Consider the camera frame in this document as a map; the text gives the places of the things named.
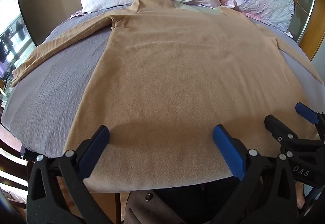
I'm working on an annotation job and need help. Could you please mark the grey textured bed sheet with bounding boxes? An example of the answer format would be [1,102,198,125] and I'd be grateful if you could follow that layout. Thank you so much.
[1,4,325,161]

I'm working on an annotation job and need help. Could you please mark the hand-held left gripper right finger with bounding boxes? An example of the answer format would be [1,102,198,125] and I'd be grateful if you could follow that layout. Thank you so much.
[213,124,299,224]

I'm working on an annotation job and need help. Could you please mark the hanging dark clothes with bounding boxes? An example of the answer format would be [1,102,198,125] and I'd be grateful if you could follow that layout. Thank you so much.
[0,21,32,79]

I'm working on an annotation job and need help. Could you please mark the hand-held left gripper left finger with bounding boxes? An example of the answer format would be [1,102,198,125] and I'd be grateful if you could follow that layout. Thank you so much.
[26,125,120,224]

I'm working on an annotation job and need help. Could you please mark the person's brown jacket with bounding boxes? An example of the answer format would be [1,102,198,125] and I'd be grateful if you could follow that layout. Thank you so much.
[126,187,216,224]

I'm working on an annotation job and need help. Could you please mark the tan fleece sweater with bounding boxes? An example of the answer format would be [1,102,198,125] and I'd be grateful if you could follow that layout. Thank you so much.
[11,0,325,192]

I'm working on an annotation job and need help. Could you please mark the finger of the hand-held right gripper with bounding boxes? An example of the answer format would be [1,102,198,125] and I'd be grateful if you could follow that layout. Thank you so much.
[295,103,325,139]
[264,115,299,149]

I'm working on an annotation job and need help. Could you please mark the person's black pants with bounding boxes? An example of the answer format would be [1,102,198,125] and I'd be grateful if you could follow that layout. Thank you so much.
[152,177,244,224]

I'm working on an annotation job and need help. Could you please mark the wooden bed frame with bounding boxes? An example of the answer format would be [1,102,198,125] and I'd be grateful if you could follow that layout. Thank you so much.
[0,124,35,217]

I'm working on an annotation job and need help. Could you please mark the person's right hand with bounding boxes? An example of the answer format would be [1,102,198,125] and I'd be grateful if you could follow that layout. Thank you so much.
[295,181,310,210]

